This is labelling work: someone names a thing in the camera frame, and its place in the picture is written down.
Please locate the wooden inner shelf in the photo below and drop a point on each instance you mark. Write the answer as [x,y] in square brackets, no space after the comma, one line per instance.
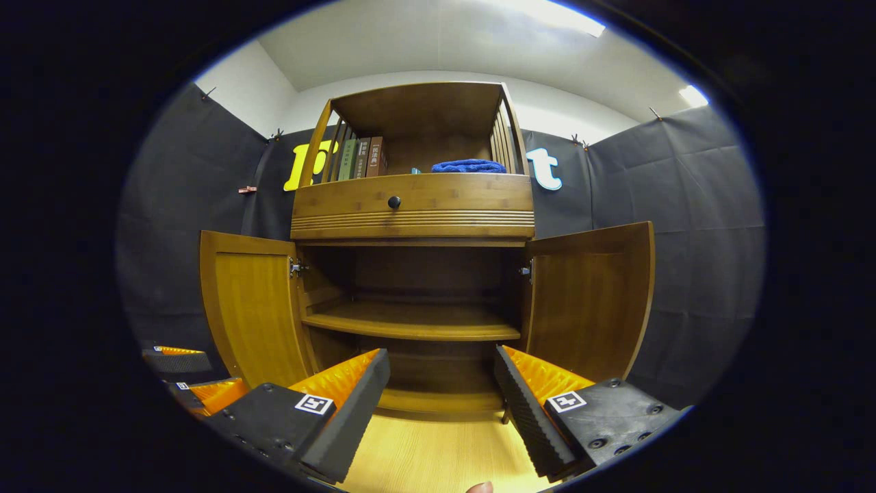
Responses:
[410,322]

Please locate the metal door hinge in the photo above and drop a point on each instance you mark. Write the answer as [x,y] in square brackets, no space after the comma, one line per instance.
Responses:
[525,271]
[296,267]

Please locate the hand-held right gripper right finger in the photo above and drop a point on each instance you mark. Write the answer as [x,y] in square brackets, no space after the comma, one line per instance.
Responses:
[523,418]

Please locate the blue folded towel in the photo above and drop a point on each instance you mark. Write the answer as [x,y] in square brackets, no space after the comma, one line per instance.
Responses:
[469,166]

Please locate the small ceiling light panel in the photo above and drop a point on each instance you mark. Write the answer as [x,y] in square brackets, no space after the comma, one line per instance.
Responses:
[693,96]

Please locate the wooden ribbed drawer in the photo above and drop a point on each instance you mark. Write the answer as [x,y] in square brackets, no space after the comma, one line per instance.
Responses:
[465,195]

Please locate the reddish brown book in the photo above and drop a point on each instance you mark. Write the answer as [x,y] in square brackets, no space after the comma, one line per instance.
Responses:
[376,156]

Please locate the black backdrop cloth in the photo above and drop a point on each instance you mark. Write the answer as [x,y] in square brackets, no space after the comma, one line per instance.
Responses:
[684,239]

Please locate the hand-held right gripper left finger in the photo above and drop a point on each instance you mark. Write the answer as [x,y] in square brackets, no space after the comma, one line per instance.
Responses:
[356,418]

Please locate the dark brown book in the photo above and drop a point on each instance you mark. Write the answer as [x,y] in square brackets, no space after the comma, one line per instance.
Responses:
[361,158]

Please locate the wooden double-door shoe cabinet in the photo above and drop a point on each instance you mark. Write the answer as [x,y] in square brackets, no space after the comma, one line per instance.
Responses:
[417,109]

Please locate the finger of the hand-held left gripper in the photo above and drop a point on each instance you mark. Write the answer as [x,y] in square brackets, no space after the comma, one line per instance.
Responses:
[178,361]
[219,394]

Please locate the wooden shoe cabinet door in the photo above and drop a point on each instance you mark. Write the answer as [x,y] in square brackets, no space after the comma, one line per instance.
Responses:
[253,308]
[588,308]

